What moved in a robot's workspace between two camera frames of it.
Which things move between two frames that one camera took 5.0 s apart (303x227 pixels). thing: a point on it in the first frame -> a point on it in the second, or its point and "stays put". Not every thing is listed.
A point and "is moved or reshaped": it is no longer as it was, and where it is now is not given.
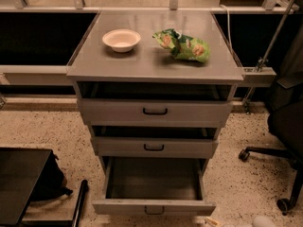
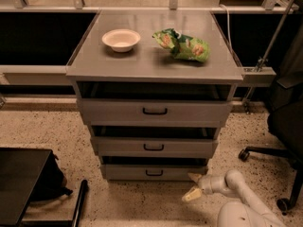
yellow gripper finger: [212, 220] -> [208, 183]
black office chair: [285, 115] stays put
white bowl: [121, 40] stays put
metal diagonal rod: [263, 61] stays put
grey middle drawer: [157, 148] stays put
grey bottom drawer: [149, 185] is moved or reshaped
